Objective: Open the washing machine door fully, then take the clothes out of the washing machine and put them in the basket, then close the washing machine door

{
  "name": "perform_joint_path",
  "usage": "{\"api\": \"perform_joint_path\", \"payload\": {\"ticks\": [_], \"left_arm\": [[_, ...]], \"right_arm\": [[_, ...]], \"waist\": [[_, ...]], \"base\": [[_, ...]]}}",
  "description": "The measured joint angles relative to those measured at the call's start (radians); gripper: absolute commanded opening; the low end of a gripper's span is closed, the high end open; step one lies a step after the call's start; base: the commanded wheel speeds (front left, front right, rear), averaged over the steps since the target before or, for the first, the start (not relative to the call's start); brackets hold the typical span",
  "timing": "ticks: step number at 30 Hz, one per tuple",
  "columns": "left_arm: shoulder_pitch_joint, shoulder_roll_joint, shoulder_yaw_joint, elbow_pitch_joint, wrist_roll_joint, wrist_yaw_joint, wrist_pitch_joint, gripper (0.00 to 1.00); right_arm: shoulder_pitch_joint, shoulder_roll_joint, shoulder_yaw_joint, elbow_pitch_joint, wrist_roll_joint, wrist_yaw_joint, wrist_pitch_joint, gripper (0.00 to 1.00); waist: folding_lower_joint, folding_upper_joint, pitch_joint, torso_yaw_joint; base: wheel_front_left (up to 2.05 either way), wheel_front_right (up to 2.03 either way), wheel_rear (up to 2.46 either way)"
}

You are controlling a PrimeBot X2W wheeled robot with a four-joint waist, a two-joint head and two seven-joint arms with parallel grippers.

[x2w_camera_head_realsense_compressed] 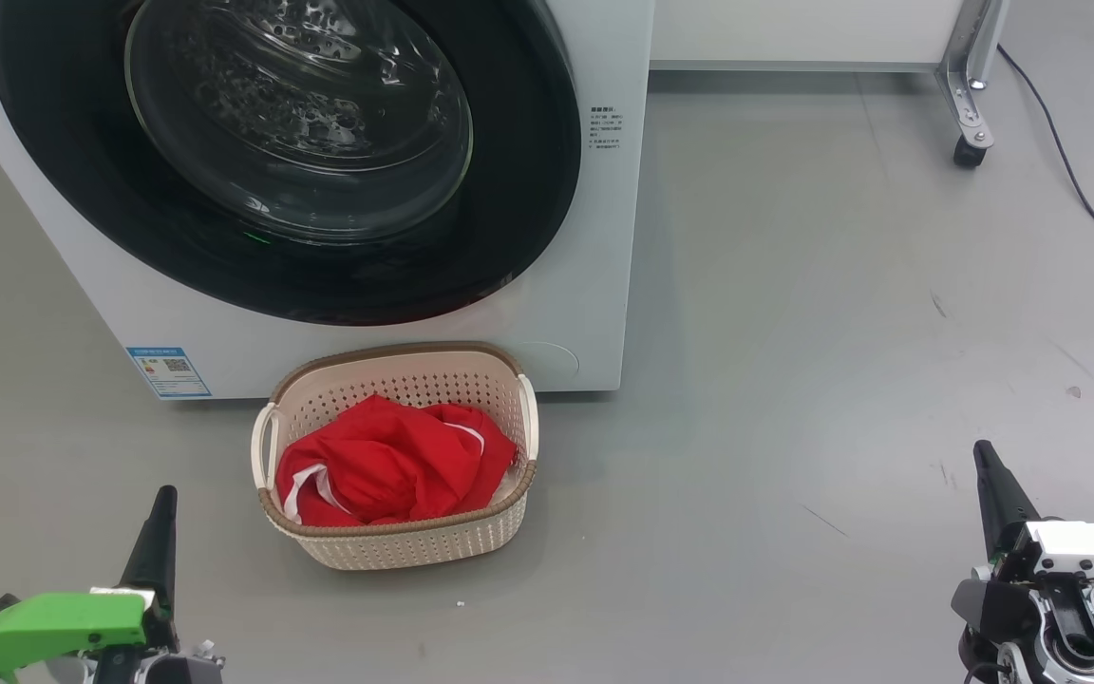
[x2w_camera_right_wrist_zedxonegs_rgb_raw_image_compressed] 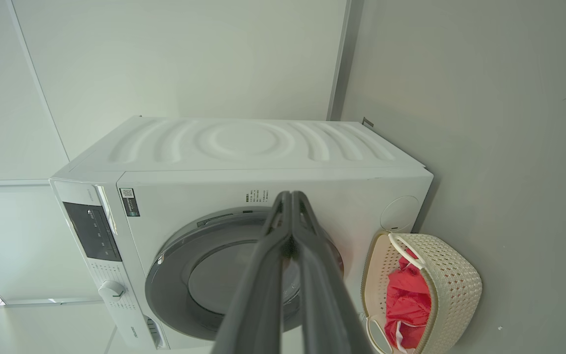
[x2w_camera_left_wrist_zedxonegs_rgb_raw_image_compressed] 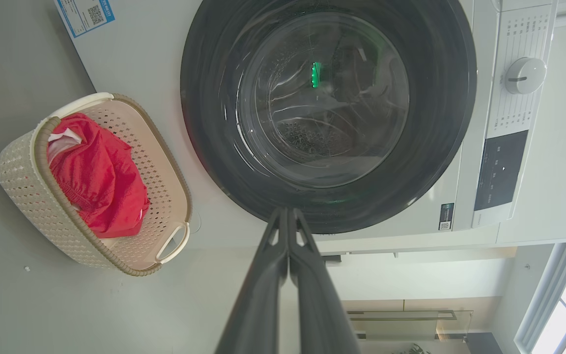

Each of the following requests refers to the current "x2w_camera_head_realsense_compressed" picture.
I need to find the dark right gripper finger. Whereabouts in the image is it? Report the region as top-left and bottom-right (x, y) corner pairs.
(971, 439), (1043, 562)

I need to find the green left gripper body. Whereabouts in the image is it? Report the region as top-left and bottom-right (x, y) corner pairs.
(0, 590), (155, 684)

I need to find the red garment with white trim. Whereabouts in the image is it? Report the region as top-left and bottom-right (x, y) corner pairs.
(274, 393), (519, 528)

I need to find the black round glass washer door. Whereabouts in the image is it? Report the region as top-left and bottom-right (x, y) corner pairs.
(0, 0), (584, 328)

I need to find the blue energy label sticker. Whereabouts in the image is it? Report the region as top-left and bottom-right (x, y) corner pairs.
(125, 345), (213, 401)

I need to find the white partition board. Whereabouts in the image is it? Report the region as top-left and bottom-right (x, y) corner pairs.
(650, 0), (971, 74)

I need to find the cream perforated laundry basket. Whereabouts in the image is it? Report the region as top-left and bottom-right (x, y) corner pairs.
(250, 341), (540, 572)

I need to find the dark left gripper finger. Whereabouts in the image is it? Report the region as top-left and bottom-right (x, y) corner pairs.
(119, 485), (179, 619)

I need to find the black floor cable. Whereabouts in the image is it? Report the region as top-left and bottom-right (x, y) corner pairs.
(995, 44), (1094, 290)

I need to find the metal leg with caster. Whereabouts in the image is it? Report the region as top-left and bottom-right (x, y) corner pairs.
(934, 0), (1012, 171)

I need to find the white washing machine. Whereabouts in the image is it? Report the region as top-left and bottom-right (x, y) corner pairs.
(0, 0), (656, 401)

